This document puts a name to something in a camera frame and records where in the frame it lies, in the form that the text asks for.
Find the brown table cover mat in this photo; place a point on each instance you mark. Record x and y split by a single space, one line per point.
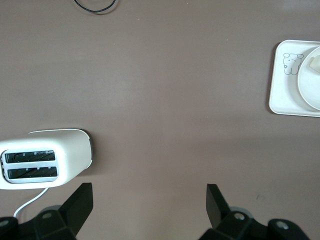
160 87

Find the cream rabbit print tray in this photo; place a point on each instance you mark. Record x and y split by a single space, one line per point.
282 95

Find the cream two-slot toaster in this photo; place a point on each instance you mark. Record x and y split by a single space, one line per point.
72 150

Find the small white steamed bun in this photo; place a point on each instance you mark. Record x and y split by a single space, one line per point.
316 65

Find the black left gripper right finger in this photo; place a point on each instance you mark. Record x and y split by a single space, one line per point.
217 210

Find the cream round plate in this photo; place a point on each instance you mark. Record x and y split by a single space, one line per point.
310 87

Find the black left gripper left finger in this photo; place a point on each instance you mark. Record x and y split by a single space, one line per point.
75 210

